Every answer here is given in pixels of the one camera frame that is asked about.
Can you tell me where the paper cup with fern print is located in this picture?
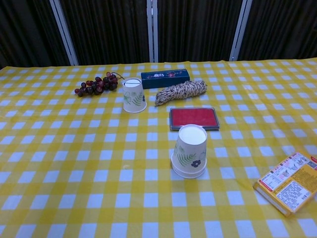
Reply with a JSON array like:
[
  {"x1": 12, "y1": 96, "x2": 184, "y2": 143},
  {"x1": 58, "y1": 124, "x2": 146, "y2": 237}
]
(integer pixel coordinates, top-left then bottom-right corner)
[{"x1": 122, "y1": 77, "x2": 147, "y2": 114}]

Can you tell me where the paper cup blue flower print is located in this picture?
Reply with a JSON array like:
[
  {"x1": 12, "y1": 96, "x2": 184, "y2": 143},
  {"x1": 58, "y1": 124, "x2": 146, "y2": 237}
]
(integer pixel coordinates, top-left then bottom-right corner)
[{"x1": 170, "y1": 123, "x2": 208, "y2": 175}]

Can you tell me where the paper cup green flower print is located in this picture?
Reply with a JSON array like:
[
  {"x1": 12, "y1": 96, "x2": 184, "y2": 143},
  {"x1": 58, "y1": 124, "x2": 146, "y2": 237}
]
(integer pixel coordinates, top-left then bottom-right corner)
[{"x1": 171, "y1": 165, "x2": 207, "y2": 179}]

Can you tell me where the red ink pad in case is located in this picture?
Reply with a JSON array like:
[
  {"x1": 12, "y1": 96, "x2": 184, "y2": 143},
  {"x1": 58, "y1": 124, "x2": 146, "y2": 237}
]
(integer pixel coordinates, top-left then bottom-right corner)
[{"x1": 169, "y1": 107, "x2": 221, "y2": 131}]

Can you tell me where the dark blue floral box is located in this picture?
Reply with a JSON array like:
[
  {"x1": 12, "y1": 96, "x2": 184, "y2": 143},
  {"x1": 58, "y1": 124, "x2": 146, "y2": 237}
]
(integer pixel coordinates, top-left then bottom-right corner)
[{"x1": 141, "y1": 68, "x2": 191, "y2": 90}]

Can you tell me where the dark red grape bunch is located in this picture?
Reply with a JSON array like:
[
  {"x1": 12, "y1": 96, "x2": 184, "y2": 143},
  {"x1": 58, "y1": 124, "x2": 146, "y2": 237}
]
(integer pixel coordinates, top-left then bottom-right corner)
[{"x1": 74, "y1": 71, "x2": 124, "y2": 98}]

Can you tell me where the yellow white checked tablecloth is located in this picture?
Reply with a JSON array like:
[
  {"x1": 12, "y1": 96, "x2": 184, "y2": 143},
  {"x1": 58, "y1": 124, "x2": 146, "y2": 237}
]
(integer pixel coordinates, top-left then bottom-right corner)
[{"x1": 0, "y1": 57, "x2": 317, "y2": 238}]

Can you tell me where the black pleated screen panel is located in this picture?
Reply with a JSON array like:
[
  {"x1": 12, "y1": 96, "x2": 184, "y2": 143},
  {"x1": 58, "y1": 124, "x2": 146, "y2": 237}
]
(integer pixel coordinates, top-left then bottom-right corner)
[
  {"x1": 237, "y1": 0, "x2": 317, "y2": 61},
  {"x1": 0, "y1": 0, "x2": 74, "y2": 71},
  {"x1": 59, "y1": 0, "x2": 152, "y2": 66},
  {"x1": 156, "y1": 0, "x2": 243, "y2": 62}
]

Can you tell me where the yellow printed food box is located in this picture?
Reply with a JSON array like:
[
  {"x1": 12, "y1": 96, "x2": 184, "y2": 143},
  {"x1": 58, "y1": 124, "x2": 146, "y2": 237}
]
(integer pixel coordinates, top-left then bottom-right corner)
[{"x1": 253, "y1": 150, "x2": 317, "y2": 218}]

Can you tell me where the beige braided rope bundle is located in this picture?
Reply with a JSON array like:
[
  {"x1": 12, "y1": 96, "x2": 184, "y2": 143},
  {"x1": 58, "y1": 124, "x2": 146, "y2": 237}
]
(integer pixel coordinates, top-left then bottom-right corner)
[{"x1": 155, "y1": 79, "x2": 208, "y2": 107}]

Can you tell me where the white screen frame post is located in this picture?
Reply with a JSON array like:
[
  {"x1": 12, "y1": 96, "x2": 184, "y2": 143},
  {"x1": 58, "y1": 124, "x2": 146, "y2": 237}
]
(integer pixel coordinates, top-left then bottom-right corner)
[
  {"x1": 146, "y1": 0, "x2": 159, "y2": 63},
  {"x1": 229, "y1": 0, "x2": 253, "y2": 61},
  {"x1": 49, "y1": 0, "x2": 79, "y2": 66}
]

